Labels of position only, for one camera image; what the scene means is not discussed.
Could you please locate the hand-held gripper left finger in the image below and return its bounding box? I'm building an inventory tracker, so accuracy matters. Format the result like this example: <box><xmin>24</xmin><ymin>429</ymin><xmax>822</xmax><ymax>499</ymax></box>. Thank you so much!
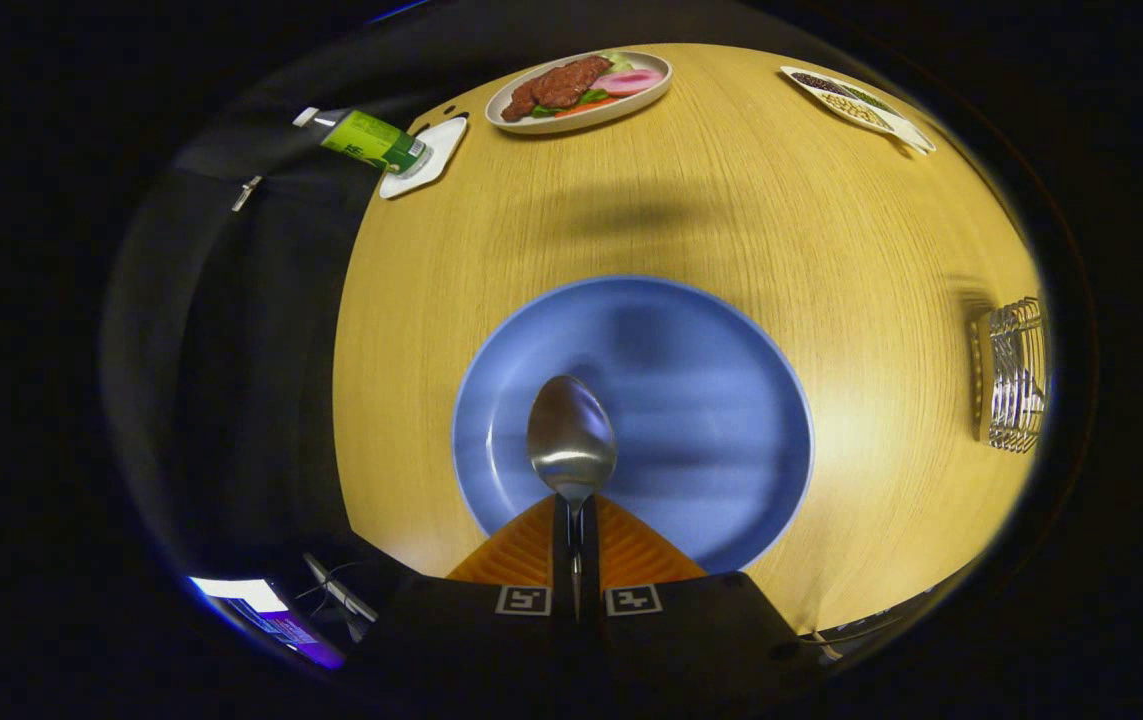
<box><xmin>361</xmin><ymin>495</ymin><xmax>574</xmax><ymax>720</ymax></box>

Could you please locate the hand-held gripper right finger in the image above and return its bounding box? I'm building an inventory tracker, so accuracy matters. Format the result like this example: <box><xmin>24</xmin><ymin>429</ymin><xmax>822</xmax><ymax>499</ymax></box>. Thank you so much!
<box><xmin>581</xmin><ymin>495</ymin><xmax>819</xmax><ymax>720</ymax></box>

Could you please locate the wooden handle metal spoon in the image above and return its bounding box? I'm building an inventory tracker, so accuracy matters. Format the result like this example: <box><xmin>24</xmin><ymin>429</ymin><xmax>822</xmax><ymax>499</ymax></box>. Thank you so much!
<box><xmin>527</xmin><ymin>375</ymin><xmax>618</xmax><ymax>621</ymax></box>

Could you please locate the white slanted panel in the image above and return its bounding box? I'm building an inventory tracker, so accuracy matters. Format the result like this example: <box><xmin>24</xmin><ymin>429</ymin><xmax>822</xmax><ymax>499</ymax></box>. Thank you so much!
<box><xmin>303</xmin><ymin>553</ymin><xmax>379</xmax><ymax>623</ymax></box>

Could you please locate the lit computer screen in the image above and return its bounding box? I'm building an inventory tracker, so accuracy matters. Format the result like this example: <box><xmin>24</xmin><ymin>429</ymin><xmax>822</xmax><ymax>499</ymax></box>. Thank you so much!
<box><xmin>189</xmin><ymin>577</ymin><xmax>347</xmax><ymax>669</ymax></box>

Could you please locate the blue round plate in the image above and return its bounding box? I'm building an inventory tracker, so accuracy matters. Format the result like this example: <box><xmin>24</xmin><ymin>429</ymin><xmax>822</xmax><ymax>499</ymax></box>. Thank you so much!
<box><xmin>451</xmin><ymin>276</ymin><xmax>814</xmax><ymax>576</ymax></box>

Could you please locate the white square coaster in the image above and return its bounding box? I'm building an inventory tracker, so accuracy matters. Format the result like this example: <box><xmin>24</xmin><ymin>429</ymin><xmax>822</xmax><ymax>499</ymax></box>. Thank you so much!
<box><xmin>378</xmin><ymin>117</ymin><xmax>469</xmax><ymax>200</ymax></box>

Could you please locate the green label drink bottle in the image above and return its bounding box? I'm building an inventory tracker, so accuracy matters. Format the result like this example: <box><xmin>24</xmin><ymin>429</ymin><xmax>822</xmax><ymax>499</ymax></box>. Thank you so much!
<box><xmin>293</xmin><ymin>106</ymin><xmax>432</xmax><ymax>177</ymax></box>

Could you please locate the white divided tray of beans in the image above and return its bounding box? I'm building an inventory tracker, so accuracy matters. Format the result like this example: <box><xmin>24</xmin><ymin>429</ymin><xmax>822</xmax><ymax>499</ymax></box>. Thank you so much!
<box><xmin>779</xmin><ymin>65</ymin><xmax>937</xmax><ymax>157</ymax></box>

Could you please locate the plate of meat and vegetables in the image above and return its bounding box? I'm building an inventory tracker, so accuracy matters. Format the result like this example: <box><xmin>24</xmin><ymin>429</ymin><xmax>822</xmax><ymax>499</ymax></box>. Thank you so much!
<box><xmin>484</xmin><ymin>50</ymin><xmax>674</xmax><ymax>135</ymax></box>

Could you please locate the square metal wire basket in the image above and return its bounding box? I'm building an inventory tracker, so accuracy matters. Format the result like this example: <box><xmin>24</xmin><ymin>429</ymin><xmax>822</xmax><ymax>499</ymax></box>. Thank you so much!
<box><xmin>971</xmin><ymin>296</ymin><xmax>1050</xmax><ymax>454</ymax></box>

